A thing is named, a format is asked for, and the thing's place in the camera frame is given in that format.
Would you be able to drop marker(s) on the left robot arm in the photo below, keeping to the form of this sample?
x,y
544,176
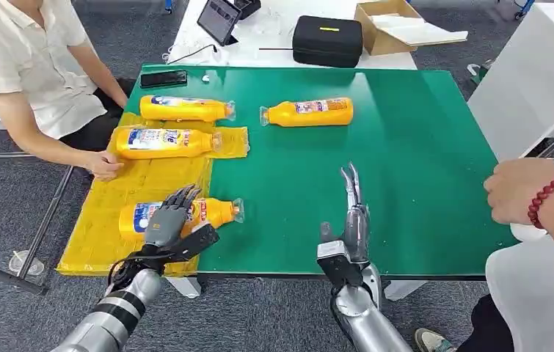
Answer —
x,y
111,311

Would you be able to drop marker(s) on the clear plastic cup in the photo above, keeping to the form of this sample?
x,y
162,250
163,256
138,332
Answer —
x,y
26,265

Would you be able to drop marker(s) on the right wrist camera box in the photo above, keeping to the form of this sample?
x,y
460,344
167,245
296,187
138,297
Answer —
x,y
337,260

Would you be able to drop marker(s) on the orange drink bottle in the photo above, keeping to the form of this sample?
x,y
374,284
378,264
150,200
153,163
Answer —
x,y
184,109
160,143
213,211
306,114

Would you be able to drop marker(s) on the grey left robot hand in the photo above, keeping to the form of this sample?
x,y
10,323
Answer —
x,y
167,223

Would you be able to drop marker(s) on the small white earbud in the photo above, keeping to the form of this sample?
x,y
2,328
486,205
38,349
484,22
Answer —
x,y
205,77

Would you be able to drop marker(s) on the white table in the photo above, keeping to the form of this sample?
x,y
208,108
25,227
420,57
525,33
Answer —
x,y
272,34

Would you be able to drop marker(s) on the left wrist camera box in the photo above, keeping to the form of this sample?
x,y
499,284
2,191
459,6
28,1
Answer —
x,y
199,243

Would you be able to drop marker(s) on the grey metal frame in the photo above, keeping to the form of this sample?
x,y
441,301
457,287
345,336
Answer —
x,y
48,213

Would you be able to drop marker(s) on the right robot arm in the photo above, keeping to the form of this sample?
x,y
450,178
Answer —
x,y
364,320

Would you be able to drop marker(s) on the black zip case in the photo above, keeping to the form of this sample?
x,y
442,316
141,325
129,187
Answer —
x,y
327,41

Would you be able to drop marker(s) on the black smartphone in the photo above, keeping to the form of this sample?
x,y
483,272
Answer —
x,y
163,78

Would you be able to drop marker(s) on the white cabinet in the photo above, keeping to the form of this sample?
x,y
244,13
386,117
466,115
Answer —
x,y
529,77

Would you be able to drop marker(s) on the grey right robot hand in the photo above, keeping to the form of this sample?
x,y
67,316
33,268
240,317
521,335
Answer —
x,y
357,233

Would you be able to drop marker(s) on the thin black stick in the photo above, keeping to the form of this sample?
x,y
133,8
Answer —
x,y
276,48

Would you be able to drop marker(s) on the blue metal frame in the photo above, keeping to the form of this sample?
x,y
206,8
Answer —
x,y
523,7

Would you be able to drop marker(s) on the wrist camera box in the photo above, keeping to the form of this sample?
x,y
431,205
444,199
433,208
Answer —
x,y
199,243
337,260

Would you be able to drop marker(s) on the black tablet on stand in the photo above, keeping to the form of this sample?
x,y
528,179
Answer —
x,y
218,19

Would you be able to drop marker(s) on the green table mat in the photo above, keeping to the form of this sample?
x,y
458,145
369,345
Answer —
x,y
354,194

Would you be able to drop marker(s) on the white foam insert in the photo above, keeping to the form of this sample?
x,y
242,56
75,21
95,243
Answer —
x,y
417,31

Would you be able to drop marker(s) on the open cardboard box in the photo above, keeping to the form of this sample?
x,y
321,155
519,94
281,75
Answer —
x,y
383,41

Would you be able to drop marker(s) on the person in white shirt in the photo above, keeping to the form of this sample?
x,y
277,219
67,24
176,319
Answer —
x,y
28,63

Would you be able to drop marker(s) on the white table foot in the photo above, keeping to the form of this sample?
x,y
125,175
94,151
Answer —
x,y
184,286
403,290

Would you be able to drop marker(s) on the yellow plastic sheet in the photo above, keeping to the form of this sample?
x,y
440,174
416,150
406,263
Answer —
x,y
106,233

